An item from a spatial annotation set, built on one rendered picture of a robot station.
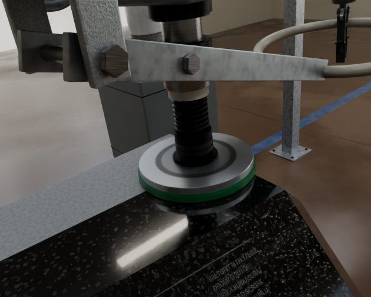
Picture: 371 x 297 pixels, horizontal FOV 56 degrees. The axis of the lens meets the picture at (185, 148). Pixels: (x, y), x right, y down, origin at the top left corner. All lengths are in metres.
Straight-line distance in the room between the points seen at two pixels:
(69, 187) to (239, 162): 0.32
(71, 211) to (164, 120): 0.91
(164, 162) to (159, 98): 0.81
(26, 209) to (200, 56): 0.39
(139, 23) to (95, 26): 1.15
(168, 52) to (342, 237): 1.46
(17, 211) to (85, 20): 0.40
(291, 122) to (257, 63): 1.68
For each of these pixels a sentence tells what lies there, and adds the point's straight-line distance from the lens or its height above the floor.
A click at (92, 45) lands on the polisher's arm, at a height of 1.10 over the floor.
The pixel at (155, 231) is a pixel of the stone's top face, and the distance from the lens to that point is 0.53.
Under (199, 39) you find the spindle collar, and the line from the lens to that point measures 0.56.
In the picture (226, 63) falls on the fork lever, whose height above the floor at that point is 1.02.
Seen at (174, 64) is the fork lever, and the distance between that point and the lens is 0.48.
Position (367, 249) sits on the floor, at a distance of 1.76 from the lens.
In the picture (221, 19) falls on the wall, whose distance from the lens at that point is 7.39.
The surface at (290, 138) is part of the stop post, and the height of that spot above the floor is 0.12.
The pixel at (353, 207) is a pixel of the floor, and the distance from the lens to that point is 1.99.
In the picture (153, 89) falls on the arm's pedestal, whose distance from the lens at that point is 1.40.
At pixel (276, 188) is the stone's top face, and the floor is 0.82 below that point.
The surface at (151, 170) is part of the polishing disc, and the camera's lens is 0.62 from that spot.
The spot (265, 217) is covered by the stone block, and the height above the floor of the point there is 0.81.
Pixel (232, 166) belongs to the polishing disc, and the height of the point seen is 0.85.
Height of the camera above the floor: 1.16
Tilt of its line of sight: 27 degrees down
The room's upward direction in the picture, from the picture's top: 7 degrees counter-clockwise
